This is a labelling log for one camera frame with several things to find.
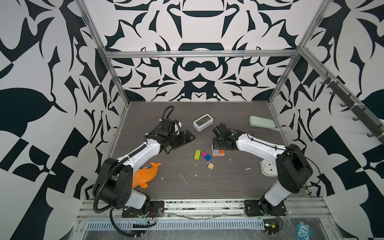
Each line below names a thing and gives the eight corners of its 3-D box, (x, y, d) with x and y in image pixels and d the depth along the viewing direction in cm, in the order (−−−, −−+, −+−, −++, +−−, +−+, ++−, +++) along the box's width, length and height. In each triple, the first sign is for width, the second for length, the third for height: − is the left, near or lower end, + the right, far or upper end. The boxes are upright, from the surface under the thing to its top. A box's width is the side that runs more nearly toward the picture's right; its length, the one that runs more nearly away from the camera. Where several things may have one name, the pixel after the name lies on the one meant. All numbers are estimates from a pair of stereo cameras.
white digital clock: (198, 133, 103) (198, 129, 100) (191, 125, 108) (191, 122, 104) (214, 122, 109) (215, 119, 106) (207, 116, 113) (208, 112, 110)
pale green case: (249, 127, 109) (250, 123, 106) (248, 118, 114) (250, 114, 111) (277, 131, 107) (280, 128, 103) (275, 122, 112) (278, 119, 109)
